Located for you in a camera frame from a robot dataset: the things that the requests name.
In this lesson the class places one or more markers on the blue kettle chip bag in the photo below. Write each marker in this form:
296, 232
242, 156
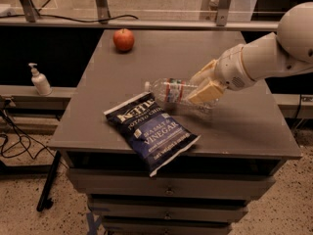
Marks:
154, 135

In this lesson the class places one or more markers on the white pump dispenser bottle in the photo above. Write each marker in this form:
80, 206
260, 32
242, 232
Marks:
40, 81

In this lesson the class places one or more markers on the clear plastic water bottle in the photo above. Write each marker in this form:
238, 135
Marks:
176, 91

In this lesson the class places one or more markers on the metal railing frame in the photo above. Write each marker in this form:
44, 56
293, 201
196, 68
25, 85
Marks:
145, 14

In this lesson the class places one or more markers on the grey drawer cabinet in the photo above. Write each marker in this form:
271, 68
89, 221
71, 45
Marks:
243, 141

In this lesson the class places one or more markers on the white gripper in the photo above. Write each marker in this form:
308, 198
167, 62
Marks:
230, 67

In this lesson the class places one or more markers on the red apple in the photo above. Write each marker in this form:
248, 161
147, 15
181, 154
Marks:
123, 39

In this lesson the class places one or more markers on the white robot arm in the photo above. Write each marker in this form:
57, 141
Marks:
286, 52

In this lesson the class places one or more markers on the black metal stand leg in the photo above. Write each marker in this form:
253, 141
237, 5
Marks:
44, 201

